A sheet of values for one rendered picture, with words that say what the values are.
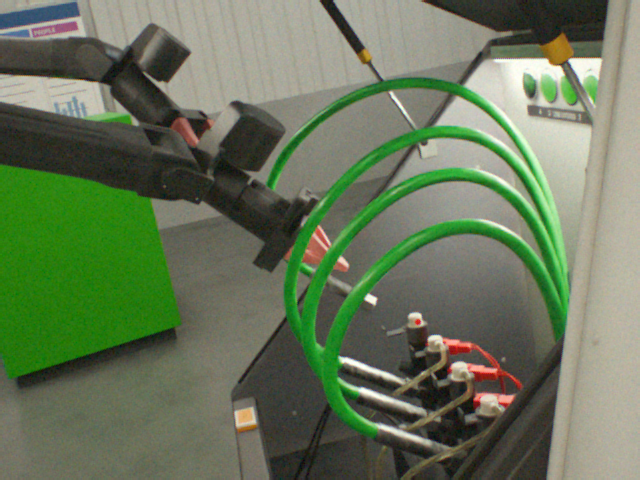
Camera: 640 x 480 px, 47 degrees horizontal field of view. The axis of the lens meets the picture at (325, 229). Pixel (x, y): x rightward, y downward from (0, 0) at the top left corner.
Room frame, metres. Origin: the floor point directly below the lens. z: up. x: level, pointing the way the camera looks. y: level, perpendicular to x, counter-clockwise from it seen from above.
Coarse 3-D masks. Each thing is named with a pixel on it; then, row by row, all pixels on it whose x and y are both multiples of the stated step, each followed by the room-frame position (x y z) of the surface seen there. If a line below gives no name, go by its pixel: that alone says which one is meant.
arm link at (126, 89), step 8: (128, 64) 1.12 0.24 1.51; (136, 64) 1.12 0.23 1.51; (128, 72) 1.11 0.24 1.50; (136, 72) 1.11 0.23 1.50; (120, 80) 1.10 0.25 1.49; (128, 80) 1.10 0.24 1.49; (136, 80) 1.10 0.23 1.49; (144, 80) 1.11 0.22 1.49; (160, 80) 1.12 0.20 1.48; (112, 88) 1.11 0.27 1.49; (120, 88) 1.10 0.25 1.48; (128, 88) 1.09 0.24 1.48; (136, 88) 1.09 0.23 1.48; (144, 88) 1.09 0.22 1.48; (112, 96) 1.12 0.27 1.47; (120, 96) 1.10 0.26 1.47; (128, 96) 1.09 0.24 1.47; (136, 96) 1.09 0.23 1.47; (120, 104) 1.11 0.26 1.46; (128, 104) 1.09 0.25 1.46
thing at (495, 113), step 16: (400, 80) 0.93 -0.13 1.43; (416, 80) 0.93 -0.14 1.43; (432, 80) 0.92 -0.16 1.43; (352, 96) 0.95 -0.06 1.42; (368, 96) 0.94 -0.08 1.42; (464, 96) 0.91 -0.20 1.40; (480, 96) 0.91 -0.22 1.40; (320, 112) 0.96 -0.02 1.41; (496, 112) 0.90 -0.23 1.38; (304, 128) 0.96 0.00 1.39; (512, 128) 0.90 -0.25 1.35; (288, 144) 0.97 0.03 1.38; (528, 160) 0.90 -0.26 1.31; (272, 176) 0.98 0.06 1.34; (544, 176) 0.90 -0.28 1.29; (544, 192) 0.89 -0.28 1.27; (560, 240) 0.89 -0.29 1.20; (304, 272) 0.97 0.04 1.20
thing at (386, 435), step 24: (408, 240) 0.62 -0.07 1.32; (432, 240) 0.62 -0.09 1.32; (504, 240) 0.63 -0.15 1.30; (384, 264) 0.62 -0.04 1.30; (528, 264) 0.63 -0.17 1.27; (360, 288) 0.61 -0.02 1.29; (552, 288) 0.64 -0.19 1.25; (552, 312) 0.64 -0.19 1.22; (336, 336) 0.61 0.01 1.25; (336, 360) 0.61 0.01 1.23; (336, 384) 0.61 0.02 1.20; (336, 408) 0.61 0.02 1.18; (360, 432) 0.61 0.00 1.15; (384, 432) 0.61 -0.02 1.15; (408, 432) 0.62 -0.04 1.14; (432, 456) 0.61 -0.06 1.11; (456, 456) 0.62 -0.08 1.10
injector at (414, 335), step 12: (408, 324) 0.88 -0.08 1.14; (408, 336) 0.86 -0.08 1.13; (420, 336) 0.86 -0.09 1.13; (420, 348) 0.86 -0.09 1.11; (420, 360) 0.86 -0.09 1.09; (408, 372) 0.86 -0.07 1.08; (420, 372) 0.86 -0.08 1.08; (420, 384) 0.86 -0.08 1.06; (432, 408) 0.86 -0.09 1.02; (432, 432) 0.86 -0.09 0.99; (444, 468) 0.86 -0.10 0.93
